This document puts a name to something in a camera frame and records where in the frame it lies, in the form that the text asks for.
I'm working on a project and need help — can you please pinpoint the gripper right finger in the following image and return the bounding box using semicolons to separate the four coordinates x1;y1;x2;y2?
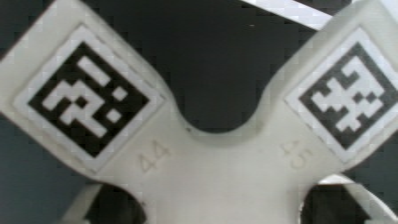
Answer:
300;174;398;224

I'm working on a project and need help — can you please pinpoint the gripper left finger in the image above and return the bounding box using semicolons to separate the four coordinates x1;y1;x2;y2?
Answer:
58;183;147;224

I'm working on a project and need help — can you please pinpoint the white cross-shaped table base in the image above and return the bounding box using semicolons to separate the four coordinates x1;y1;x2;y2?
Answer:
0;0;398;224

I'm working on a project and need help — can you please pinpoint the white marker sheet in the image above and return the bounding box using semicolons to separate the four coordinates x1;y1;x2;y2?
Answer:
241;0;332;30

